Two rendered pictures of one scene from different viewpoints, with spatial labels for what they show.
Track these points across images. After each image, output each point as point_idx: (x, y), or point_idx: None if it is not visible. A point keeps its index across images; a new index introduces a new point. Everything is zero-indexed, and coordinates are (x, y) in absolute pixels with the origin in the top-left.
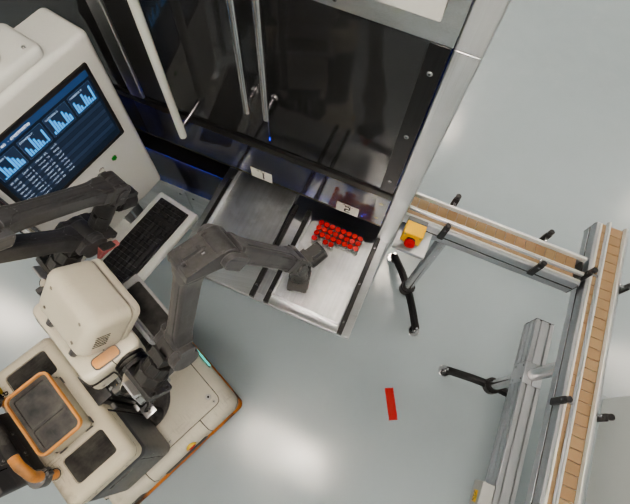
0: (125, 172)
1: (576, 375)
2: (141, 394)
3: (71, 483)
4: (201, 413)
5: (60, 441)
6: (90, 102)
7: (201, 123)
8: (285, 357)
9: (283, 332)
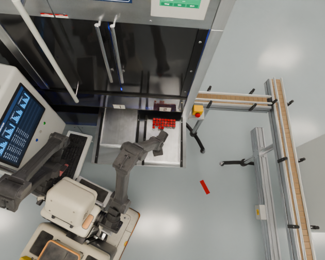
0: (50, 128)
1: (283, 146)
2: (112, 231)
3: None
4: (124, 226)
5: None
6: (27, 100)
7: (83, 92)
8: (150, 184)
9: (145, 174)
